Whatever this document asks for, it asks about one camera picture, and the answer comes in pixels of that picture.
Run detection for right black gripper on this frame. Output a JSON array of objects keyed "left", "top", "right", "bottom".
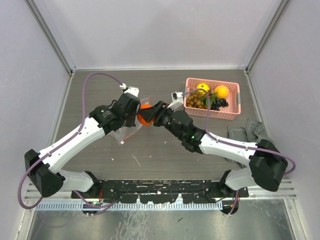
[{"left": 138, "top": 100, "right": 184, "bottom": 141}]

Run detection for red-orange persimmon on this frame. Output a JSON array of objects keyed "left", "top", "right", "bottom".
[{"left": 137, "top": 103, "right": 154, "bottom": 126}]

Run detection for clear zip bag orange zipper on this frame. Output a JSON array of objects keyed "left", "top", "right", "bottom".
[{"left": 109, "top": 96, "right": 153, "bottom": 146}]

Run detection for pink plastic basket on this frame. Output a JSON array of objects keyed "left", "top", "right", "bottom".
[{"left": 184, "top": 77, "right": 242, "bottom": 120}]

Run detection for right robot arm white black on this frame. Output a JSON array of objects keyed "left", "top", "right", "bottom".
[{"left": 138, "top": 101, "right": 288, "bottom": 197}]

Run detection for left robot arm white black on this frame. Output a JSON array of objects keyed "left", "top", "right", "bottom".
[{"left": 24, "top": 87, "right": 141, "bottom": 198}]

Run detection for brown longan bunch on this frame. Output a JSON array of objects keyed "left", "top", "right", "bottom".
[{"left": 186, "top": 87, "right": 208, "bottom": 110}]

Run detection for yellow lemon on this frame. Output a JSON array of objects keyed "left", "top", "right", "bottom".
[{"left": 196, "top": 83, "right": 210, "bottom": 94}]

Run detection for dark grapes with leaves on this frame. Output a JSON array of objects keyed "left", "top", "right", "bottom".
[{"left": 199, "top": 91, "right": 229, "bottom": 111}]

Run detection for orange fruit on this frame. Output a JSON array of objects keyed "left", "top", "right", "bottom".
[{"left": 214, "top": 85, "right": 230, "bottom": 99}]

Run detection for grey cloth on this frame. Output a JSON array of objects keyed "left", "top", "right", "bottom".
[{"left": 226, "top": 116, "right": 275, "bottom": 168}]

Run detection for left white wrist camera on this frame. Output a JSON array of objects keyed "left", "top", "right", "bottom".
[{"left": 119, "top": 83, "right": 140, "bottom": 97}]

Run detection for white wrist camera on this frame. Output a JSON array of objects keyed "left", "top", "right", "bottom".
[
  {"left": 167, "top": 91, "right": 184, "bottom": 111},
  {"left": 119, "top": 83, "right": 140, "bottom": 97}
]

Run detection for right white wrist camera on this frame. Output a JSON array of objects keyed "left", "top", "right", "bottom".
[{"left": 167, "top": 91, "right": 184, "bottom": 111}]

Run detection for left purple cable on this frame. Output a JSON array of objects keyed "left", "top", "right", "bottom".
[{"left": 17, "top": 71, "right": 126, "bottom": 216}]

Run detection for purple cable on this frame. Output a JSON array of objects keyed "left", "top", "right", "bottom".
[
  {"left": 17, "top": 71, "right": 126, "bottom": 216},
  {"left": 181, "top": 88, "right": 297, "bottom": 216}
]

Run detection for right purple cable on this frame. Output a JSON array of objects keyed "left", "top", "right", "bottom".
[{"left": 181, "top": 88, "right": 297, "bottom": 216}]

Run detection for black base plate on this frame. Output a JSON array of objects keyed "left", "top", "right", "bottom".
[{"left": 71, "top": 179, "right": 249, "bottom": 204}]

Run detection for grey slotted cable duct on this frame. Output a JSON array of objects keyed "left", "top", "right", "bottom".
[{"left": 35, "top": 201, "right": 223, "bottom": 211}]

